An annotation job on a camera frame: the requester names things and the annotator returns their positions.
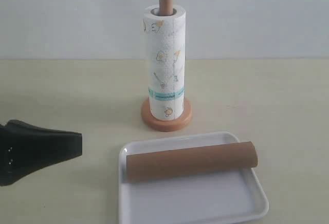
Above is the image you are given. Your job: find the brown cardboard tube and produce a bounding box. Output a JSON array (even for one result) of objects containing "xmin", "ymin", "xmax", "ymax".
[{"xmin": 126, "ymin": 142, "xmax": 258, "ymax": 182}]

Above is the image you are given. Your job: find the printed white paper towel roll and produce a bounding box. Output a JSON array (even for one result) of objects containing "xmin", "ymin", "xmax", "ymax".
[{"xmin": 143, "ymin": 5, "xmax": 186, "ymax": 121}]

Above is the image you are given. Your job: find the wooden paper towel holder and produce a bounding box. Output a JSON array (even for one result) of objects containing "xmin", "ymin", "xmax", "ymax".
[{"xmin": 141, "ymin": 0, "xmax": 192, "ymax": 132}]

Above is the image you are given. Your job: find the white rectangular plastic tray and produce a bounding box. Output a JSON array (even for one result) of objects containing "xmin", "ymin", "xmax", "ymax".
[{"xmin": 118, "ymin": 132, "xmax": 269, "ymax": 223}]

